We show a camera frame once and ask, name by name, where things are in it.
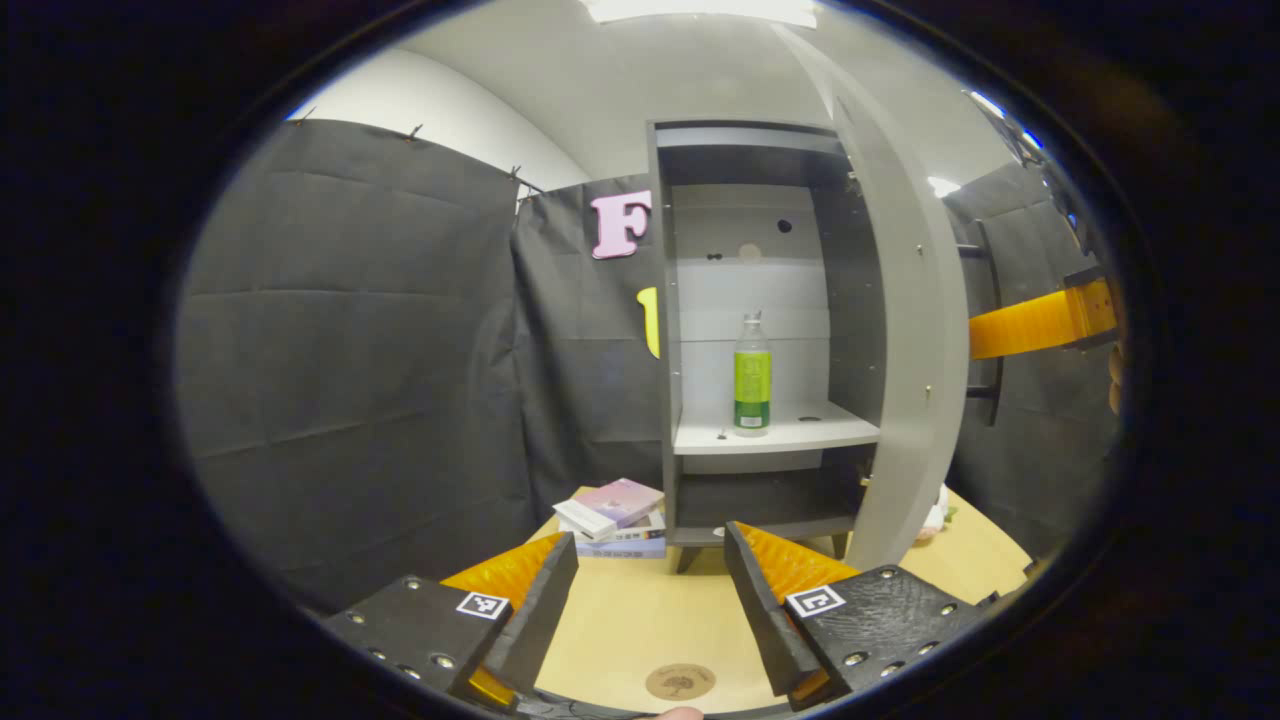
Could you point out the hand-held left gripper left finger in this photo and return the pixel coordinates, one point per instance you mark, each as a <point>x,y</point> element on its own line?
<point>540,620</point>

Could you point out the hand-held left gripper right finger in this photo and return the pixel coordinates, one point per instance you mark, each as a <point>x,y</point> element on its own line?
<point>765,620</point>

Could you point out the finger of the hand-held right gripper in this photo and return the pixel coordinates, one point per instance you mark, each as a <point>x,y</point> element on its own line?
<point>1030,325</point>

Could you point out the round brown coaster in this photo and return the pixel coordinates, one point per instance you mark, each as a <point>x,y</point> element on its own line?
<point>680,682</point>

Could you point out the grey cabinet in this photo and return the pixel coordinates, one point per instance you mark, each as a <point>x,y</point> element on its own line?
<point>850,300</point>

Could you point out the green label bottle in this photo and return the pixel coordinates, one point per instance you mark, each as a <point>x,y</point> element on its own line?
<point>752,385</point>

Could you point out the white cabinet shelf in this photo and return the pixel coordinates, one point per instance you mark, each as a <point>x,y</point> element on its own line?
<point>780,432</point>

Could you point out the white book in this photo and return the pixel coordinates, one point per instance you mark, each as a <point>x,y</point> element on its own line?
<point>645,527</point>

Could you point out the small ceiling light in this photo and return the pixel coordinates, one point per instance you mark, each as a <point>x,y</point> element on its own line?
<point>943,186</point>

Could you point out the white pink plush toy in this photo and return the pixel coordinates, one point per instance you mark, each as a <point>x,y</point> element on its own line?
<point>935,520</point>

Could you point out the long ceiling tube light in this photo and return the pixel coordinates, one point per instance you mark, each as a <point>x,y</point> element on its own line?
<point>1000,112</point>

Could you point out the black backdrop cloth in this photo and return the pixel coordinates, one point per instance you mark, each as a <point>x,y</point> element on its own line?
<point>350,350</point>

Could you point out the large ceiling light panel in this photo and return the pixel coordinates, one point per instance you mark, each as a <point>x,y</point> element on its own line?
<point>700,10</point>

